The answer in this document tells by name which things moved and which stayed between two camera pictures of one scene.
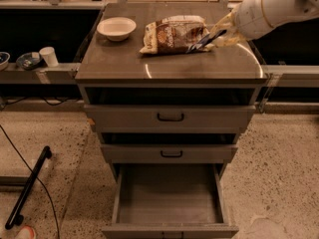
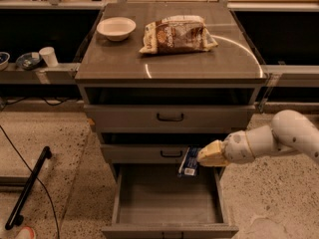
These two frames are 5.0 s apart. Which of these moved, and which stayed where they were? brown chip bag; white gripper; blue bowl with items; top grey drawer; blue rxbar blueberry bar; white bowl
Moved: blue rxbar blueberry bar; white gripper
Stayed: top grey drawer; white bowl; blue bowl with items; brown chip bag
